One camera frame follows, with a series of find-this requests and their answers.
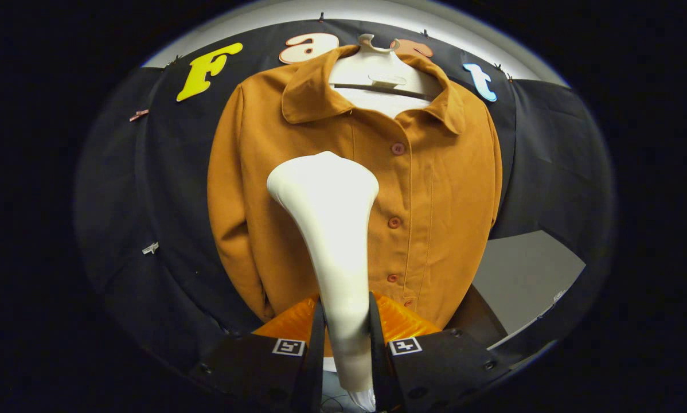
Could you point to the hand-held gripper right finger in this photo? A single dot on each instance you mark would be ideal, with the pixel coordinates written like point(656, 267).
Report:
point(379, 367)

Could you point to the silver clip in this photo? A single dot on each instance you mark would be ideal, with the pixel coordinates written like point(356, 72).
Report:
point(150, 248)

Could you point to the white mannequin torso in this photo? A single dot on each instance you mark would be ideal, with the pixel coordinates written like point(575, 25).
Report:
point(378, 69)

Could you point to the black backdrop cloth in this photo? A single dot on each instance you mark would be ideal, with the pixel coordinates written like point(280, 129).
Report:
point(148, 201)

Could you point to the grey cabinet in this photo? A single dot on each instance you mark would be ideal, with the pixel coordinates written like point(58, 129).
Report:
point(521, 275)

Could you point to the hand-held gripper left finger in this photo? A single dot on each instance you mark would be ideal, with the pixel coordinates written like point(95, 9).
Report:
point(316, 367)

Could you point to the pink clip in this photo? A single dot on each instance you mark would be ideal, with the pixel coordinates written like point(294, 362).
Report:
point(139, 115)

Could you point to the orange button shirt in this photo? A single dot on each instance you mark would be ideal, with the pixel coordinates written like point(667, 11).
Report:
point(447, 201)

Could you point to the row of black cloth clips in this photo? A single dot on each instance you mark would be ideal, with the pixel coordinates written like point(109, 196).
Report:
point(321, 16)

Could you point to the white garment steamer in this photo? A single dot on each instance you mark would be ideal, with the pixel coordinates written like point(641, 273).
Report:
point(332, 229)

